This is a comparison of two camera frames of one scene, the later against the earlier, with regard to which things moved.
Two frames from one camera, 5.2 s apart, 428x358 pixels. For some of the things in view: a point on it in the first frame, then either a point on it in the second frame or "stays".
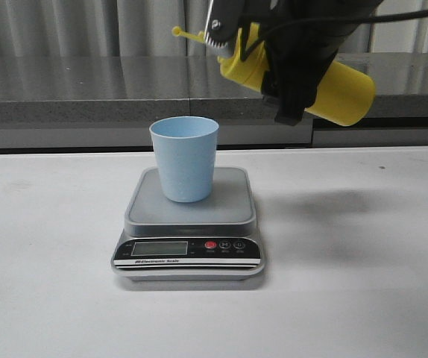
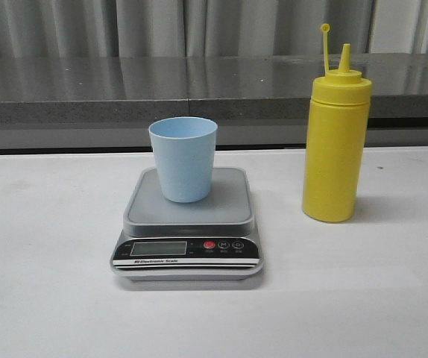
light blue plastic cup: x=186 y=148 stays
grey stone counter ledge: x=109 y=101 stays
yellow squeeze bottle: x=348 y=98 -> x=336 y=141
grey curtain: x=93 y=28 stays
